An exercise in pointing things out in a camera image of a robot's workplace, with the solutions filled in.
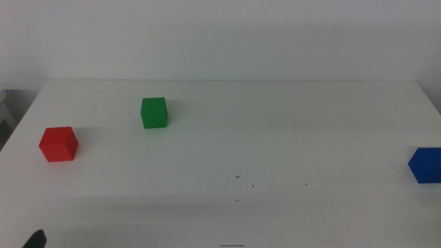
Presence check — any red cube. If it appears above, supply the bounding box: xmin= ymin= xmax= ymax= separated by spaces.
xmin=38 ymin=126 xmax=79 ymax=163

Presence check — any green cube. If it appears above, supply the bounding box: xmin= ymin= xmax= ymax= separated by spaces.
xmin=140 ymin=96 xmax=169 ymax=130

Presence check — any blue cube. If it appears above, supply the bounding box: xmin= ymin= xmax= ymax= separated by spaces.
xmin=407 ymin=147 xmax=441 ymax=185

